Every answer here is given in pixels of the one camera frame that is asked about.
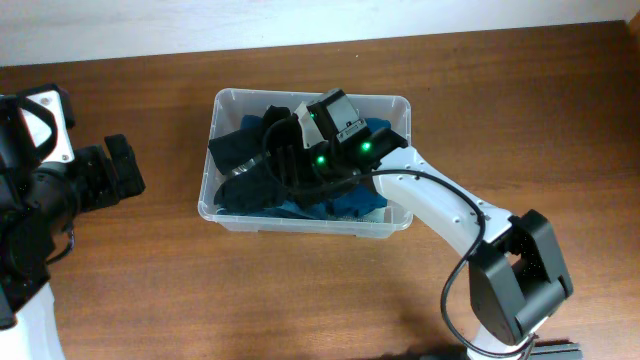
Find black taped shirt bundle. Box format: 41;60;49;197
260;106;320;206

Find black taped cloth bundle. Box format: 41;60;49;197
208;126;287;215

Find dark blue jeans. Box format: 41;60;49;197
217;115;308;218

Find blue taped shirt bundle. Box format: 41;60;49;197
323;118;391;218

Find light blue jeans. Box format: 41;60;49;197
335;207;387;223

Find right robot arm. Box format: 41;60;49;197
262;89;582;359

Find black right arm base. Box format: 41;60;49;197
418;342;585;360

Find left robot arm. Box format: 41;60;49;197
1;84;146;359

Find clear plastic storage bin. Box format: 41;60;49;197
197;88;413;238

